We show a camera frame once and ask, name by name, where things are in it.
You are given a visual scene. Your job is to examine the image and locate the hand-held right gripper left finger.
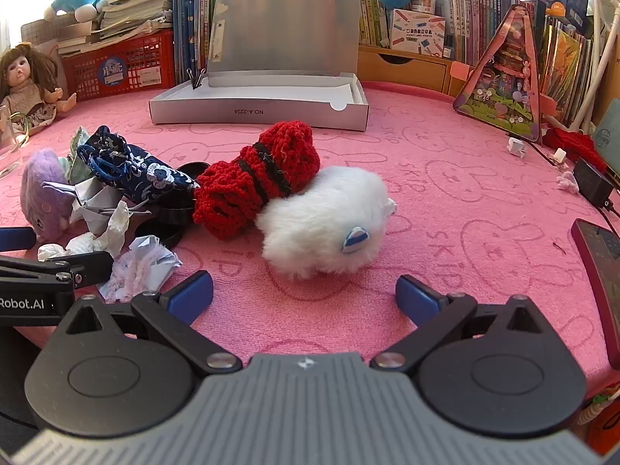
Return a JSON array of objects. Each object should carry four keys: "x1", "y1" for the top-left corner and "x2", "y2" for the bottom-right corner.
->
[{"x1": 63, "y1": 271, "x2": 243, "y2": 376}]

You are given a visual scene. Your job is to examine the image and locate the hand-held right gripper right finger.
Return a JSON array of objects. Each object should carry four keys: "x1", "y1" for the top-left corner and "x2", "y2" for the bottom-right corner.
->
[{"x1": 370, "y1": 275, "x2": 546, "y2": 374}]

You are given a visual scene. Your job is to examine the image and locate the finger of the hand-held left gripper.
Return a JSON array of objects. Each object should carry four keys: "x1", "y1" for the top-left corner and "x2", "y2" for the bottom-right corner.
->
[
  {"x1": 0, "y1": 227, "x2": 37, "y2": 253},
  {"x1": 63, "y1": 251, "x2": 114, "y2": 286}
]

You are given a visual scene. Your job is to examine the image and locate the purple plush toy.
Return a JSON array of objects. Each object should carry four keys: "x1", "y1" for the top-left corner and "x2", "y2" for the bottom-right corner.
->
[{"x1": 20, "y1": 148, "x2": 73, "y2": 243}]

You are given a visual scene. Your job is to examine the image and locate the pink patterned paper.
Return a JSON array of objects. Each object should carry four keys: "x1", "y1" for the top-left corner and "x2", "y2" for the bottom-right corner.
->
[{"x1": 99, "y1": 235, "x2": 182, "y2": 301}]

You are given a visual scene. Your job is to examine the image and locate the grey white paper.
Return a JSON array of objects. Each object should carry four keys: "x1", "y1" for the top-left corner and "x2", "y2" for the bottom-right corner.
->
[{"x1": 43, "y1": 179, "x2": 151, "y2": 233}]

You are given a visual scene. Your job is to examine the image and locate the black round lid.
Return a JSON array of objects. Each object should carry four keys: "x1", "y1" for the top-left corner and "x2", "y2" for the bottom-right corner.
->
[
  {"x1": 133, "y1": 218, "x2": 185, "y2": 248},
  {"x1": 177, "y1": 161, "x2": 211, "y2": 187}
]

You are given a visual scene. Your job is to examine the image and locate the black round jar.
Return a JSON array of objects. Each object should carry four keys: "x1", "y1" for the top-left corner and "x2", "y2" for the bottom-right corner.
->
[{"x1": 157, "y1": 191, "x2": 195, "y2": 226}]

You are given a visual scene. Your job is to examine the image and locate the green patterned cloth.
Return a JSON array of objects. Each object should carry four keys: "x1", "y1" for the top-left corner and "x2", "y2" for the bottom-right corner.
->
[{"x1": 65, "y1": 126, "x2": 91, "y2": 185}]

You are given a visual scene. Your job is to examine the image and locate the blue floral fabric pouch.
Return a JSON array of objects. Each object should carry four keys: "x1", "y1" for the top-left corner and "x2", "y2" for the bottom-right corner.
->
[{"x1": 77, "y1": 126, "x2": 200, "y2": 204}]

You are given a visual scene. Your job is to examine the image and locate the white fluffy plush toy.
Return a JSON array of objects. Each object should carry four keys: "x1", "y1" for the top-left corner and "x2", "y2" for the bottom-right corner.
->
[{"x1": 255, "y1": 165, "x2": 398, "y2": 281}]

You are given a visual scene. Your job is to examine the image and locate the red knitted pouch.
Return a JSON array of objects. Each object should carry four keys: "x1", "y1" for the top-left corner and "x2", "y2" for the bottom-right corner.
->
[{"x1": 193, "y1": 121, "x2": 320, "y2": 240}]

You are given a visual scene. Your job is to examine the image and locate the grey cardboard box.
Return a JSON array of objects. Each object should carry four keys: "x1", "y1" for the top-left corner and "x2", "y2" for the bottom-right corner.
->
[{"x1": 149, "y1": 0, "x2": 369, "y2": 131}]

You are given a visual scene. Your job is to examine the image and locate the clear glass cup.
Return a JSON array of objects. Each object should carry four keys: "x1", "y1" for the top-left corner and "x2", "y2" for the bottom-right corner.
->
[{"x1": 0, "y1": 107, "x2": 30, "y2": 177}]

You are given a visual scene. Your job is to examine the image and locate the pink rabbit print mat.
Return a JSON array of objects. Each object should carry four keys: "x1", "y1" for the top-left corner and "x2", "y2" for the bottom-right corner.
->
[{"x1": 0, "y1": 80, "x2": 620, "y2": 398}]

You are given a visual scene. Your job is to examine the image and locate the brown haired doll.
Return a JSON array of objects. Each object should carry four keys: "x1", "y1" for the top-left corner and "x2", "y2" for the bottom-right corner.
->
[{"x1": 0, "y1": 43, "x2": 78, "y2": 129}]

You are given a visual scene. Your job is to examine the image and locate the dark red flat device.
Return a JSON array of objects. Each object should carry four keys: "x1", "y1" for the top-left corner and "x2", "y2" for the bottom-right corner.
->
[{"x1": 570, "y1": 219, "x2": 620, "y2": 350}]

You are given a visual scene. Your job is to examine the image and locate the red plastic crate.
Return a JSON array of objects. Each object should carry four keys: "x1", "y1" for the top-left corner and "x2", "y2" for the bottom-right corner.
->
[{"x1": 62, "y1": 29, "x2": 176, "y2": 102}]

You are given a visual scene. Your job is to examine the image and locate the grey grid cutting mat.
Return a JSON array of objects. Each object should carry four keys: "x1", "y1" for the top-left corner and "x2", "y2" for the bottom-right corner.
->
[{"x1": 20, "y1": 19, "x2": 64, "y2": 59}]

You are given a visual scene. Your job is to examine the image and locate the black power adapter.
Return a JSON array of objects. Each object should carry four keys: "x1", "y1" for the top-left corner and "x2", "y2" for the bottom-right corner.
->
[{"x1": 573, "y1": 157, "x2": 615, "y2": 204}]

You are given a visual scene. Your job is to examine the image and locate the red knitted cloth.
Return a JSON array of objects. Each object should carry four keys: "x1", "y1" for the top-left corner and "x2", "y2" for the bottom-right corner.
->
[{"x1": 542, "y1": 127, "x2": 608, "y2": 172}]

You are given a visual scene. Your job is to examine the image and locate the wooden drawer shelf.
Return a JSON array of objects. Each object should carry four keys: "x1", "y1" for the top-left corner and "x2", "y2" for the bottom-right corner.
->
[{"x1": 357, "y1": 45, "x2": 478, "y2": 95}]

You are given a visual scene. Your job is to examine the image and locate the pink triangular toy box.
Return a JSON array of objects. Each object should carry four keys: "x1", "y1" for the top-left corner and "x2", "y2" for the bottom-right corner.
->
[{"x1": 453, "y1": 2, "x2": 546, "y2": 143}]

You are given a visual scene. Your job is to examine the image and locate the teal notebook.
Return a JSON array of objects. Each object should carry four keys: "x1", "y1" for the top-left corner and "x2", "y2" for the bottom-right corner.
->
[{"x1": 592, "y1": 111, "x2": 620, "y2": 168}]

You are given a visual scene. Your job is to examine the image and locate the stack of worn books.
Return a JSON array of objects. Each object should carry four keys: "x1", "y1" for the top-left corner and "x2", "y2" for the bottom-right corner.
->
[{"x1": 55, "y1": 0, "x2": 175, "y2": 56}]

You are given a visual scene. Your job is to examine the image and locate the white printed carton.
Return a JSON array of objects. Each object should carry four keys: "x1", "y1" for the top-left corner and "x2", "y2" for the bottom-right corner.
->
[{"x1": 390, "y1": 8, "x2": 446, "y2": 54}]

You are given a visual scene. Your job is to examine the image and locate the colourful picture books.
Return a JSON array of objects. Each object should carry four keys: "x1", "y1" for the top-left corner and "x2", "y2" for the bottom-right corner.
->
[{"x1": 537, "y1": 14, "x2": 606, "y2": 122}]

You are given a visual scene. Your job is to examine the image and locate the row of blue spine books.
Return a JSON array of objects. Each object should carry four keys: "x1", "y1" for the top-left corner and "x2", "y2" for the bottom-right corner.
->
[{"x1": 433, "y1": 0, "x2": 521, "y2": 66}]

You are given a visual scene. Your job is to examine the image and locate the row of green spine books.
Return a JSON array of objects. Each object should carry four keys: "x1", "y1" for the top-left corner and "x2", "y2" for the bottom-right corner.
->
[{"x1": 334, "y1": 0, "x2": 432, "y2": 47}]

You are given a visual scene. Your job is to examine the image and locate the black cable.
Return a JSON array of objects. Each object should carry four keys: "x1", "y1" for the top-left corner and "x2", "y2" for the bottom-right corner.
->
[{"x1": 506, "y1": 132, "x2": 577, "y2": 171}]

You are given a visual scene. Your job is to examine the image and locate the white tube frame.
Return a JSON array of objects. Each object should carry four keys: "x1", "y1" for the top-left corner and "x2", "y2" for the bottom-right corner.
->
[{"x1": 579, "y1": 0, "x2": 620, "y2": 129}]

